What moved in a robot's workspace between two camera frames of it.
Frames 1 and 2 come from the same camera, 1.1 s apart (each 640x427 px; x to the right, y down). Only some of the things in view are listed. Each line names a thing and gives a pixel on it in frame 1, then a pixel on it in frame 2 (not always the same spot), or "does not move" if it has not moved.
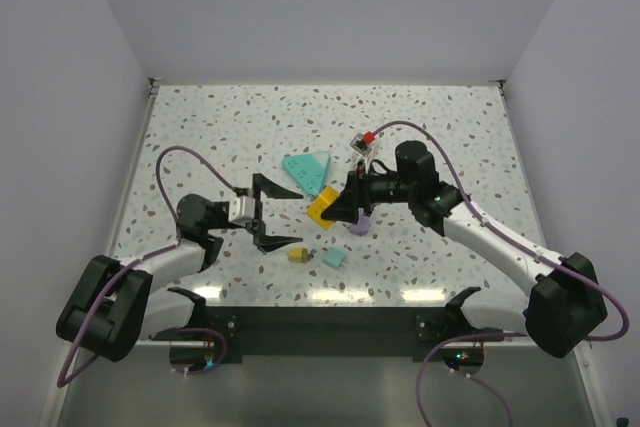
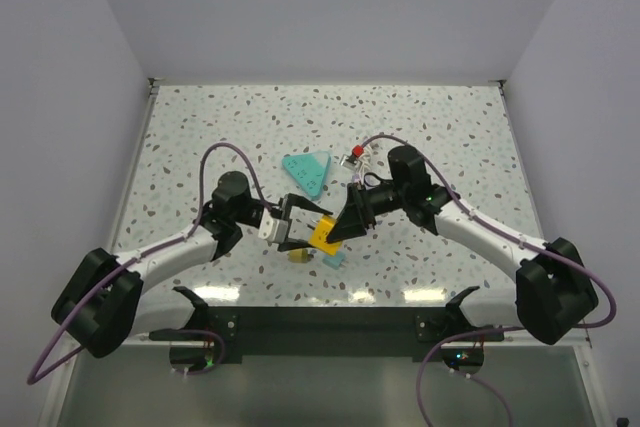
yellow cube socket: [315, 209] → [318, 235]
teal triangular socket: [309, 169] does not move
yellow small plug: [299, 255] does not move
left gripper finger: [271, 189] → [299, 201]
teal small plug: [333, 257] does not move
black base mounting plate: [340, 334] does not move
